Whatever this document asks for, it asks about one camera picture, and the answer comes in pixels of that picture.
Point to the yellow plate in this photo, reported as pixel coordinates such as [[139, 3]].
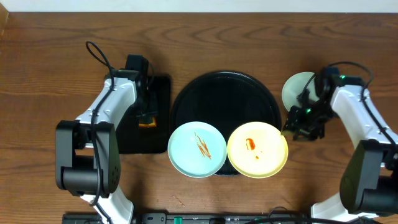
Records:
[[257, 150]]

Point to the black rectangular tray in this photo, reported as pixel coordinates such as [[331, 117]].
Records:
[[135, 140]]

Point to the light blue plate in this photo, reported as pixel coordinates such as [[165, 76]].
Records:
[[197, 149], [294, 86]]

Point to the orange green sponge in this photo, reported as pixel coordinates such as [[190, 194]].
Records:
[[147, 122]]

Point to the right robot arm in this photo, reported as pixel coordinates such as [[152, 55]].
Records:
[[368, 187]]

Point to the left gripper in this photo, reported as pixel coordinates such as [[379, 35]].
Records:
[[148, 112]]

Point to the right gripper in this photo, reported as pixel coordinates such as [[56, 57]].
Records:
[[301, 125]]

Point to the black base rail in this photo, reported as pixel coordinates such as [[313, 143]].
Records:
[[162, 218]]

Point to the round black tray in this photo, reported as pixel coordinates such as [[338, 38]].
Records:
[[225, 100]]

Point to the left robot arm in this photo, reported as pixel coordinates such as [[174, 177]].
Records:
[[87, 154]]

